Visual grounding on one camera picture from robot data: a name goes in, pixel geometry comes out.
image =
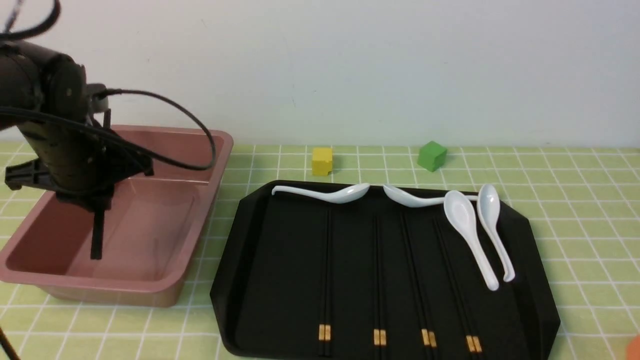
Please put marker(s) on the black chopstick gold band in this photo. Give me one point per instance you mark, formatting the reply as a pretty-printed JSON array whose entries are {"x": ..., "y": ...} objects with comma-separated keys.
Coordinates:
[
  {"x": 458, "y": 299},
  {"x": 381, "y": 293},
  {"x": 425, "y": 301},
  {"x": 415, "y": 288},
  {"x": 470, "y": 321},
  {"x": 321, "y": 316},
  {"x": 327, "y": 347},
  {"x": 377, "y": 340}
]

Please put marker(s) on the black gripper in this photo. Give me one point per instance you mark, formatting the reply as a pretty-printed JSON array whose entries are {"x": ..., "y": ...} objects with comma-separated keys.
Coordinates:
[{"x": 79, "y": 168}]

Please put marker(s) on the white ceramic spoon far left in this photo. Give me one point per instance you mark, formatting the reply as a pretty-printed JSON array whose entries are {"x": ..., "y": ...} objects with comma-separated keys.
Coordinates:
[{"x": 342, "y": 196}]

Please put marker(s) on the white ceramic spoon far right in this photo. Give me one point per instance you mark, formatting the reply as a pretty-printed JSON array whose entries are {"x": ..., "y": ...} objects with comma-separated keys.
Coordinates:
[{"x": 488, "y": 209}]

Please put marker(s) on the white ceramic spoon large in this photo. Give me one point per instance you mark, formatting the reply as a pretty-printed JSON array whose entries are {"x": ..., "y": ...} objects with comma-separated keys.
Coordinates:
[{"x": 462, "y": 216}]

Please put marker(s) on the green foam cube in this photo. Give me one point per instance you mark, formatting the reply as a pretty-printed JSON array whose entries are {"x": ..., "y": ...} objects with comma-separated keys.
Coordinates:
[{"x": 432, "y": 156}]

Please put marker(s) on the yellow foam cube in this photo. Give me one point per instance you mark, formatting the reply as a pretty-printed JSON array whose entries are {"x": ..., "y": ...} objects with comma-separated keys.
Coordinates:
[{"x": 321, "y": 161}]

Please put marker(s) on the pink rectangular plastic bin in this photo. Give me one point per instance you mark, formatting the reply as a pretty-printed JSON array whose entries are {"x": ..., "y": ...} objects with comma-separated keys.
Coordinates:
[{"x": 150, "y": 235}]

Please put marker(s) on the orange object at corner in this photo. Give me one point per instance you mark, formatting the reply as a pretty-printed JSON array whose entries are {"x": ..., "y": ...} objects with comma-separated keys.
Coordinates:
[{"x": 632, "y": 351}]

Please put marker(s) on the black plastic serving tray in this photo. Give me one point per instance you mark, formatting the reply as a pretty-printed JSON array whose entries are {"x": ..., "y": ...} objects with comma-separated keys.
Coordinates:
[{"x": 267, "y": 290}]

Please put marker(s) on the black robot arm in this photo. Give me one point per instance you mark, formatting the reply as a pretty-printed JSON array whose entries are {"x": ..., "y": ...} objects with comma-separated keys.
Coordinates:
[{"x": 49, "y": 87}]

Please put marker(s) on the white ceramic spoon centre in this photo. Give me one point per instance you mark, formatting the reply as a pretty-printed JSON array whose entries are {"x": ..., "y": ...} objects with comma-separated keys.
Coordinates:
[{"x": 409, "y": 200}]

